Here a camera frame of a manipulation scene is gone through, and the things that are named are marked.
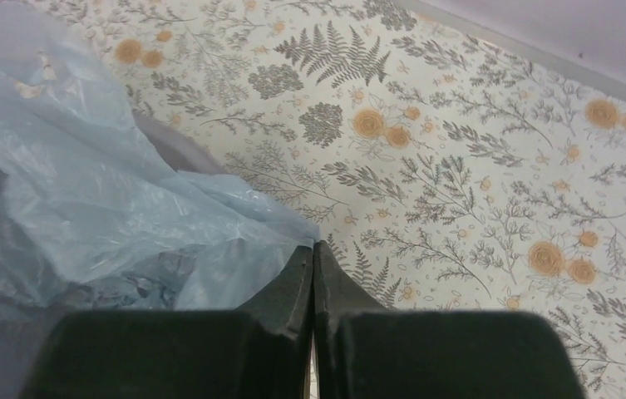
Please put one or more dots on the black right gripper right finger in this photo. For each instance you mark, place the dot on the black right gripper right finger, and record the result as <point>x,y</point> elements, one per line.
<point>364,350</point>

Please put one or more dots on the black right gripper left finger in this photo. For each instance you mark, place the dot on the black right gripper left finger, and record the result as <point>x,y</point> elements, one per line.
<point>260,349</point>

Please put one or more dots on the light blue plastic trash bag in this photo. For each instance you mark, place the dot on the light blue plastic trash bag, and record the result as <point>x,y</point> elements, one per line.
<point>242,237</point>

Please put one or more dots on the floral patterned table mat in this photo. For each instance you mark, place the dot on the floral patterned table mat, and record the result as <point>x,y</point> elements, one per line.
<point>446,172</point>

